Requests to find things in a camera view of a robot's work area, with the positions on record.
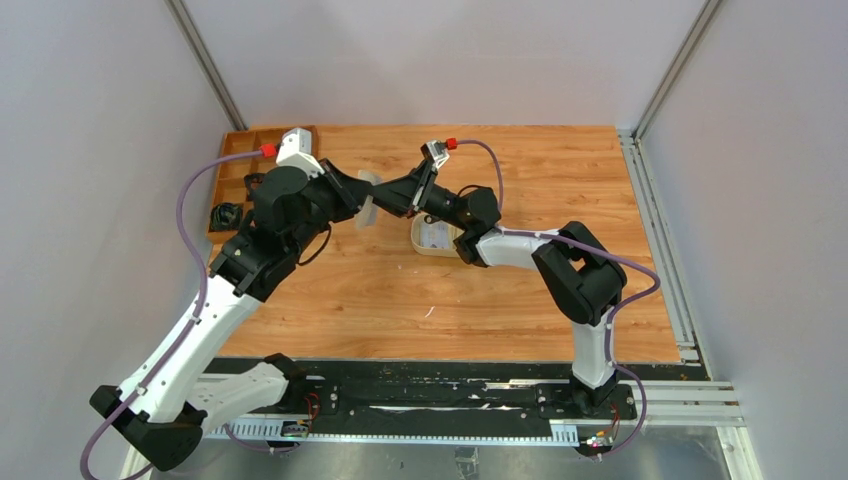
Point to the beige leather card holder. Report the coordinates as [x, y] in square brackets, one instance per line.
[367, 215]

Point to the beige oval plastic tray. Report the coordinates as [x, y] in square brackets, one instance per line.
[430, 252]

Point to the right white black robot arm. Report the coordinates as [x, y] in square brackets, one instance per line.
[583, 284]

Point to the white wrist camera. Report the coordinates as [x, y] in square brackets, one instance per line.
[438, 152]
[294, 150]

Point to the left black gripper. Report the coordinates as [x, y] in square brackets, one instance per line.
[333, 187]

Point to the left aluminium frame post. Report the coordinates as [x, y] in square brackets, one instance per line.
[193, 37]

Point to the right aluminium frame post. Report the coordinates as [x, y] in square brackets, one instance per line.
[694, 36]

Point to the wooden compartment organizer box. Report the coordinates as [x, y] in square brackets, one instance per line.
[229, 185]

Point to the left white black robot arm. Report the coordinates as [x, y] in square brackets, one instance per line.
[161, 410]

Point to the aluminium front rail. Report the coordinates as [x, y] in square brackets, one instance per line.
[661, 404]

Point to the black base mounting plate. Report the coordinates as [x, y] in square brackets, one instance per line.
[431, 400]

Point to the aluminium frame post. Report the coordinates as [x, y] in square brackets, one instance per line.
[193, 37]
[694, 36]

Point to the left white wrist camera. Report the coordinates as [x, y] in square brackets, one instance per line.
[294, 150]

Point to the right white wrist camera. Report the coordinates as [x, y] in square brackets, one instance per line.
[438, 152]

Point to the cards in tray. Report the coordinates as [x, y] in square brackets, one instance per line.
[437, 236]

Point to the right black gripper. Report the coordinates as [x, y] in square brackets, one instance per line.
[422, 191]

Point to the rolled dark belt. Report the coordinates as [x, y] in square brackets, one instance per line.
[251, 182]
[225, 216]

